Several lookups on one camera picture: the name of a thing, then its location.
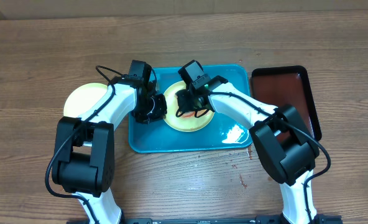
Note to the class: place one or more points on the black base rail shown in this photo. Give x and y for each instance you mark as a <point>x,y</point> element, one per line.
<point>261,219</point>

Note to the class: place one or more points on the black tray with red water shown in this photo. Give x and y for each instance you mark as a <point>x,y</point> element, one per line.
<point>289,85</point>

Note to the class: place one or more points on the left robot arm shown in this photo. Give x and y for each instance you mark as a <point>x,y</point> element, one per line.
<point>82,166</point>

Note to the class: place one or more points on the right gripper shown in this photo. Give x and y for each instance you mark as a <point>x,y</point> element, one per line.
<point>186,106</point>

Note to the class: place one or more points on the teal plastic tray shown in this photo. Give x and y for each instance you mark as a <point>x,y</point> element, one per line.
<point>221,132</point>

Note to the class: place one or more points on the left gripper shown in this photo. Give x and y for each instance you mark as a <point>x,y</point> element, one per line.
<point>160,113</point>

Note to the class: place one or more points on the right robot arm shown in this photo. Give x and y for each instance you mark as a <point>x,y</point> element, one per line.
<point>285,147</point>

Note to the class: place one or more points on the yellow-green plate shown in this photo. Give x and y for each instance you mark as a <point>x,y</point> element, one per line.
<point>83,99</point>
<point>187,122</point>

